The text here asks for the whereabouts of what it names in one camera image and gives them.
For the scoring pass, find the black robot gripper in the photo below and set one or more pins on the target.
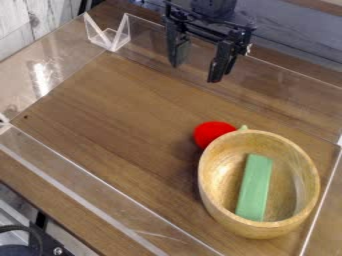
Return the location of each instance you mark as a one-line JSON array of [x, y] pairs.
[[213, 21]]

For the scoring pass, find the wooden bowl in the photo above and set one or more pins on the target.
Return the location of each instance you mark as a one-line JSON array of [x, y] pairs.
[[294, 183]]

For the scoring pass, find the green rectangular block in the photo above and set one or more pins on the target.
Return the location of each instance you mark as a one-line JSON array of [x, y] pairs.
[[253, 188]]

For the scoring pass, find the black clamp with bolt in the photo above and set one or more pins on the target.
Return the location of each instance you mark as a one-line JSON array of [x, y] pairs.
[[45, 243]]

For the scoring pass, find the clear acrylic corner bracket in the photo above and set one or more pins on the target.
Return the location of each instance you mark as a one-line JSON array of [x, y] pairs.
[[108, 38]]

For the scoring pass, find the clear acrylic back wall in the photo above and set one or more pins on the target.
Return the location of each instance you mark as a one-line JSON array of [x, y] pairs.
[[299, 100]]

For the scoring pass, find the clear acrylic wall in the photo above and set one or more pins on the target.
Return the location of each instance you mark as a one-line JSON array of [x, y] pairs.
[[101, 215], [41, 66], [299, 100]]

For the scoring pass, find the clear acrylic left wall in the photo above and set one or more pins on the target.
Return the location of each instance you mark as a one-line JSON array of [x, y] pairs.
[[41, 66]]

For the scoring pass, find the clear acrylic front wall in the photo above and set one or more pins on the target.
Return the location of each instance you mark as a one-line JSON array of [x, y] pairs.
[[101, 215]]

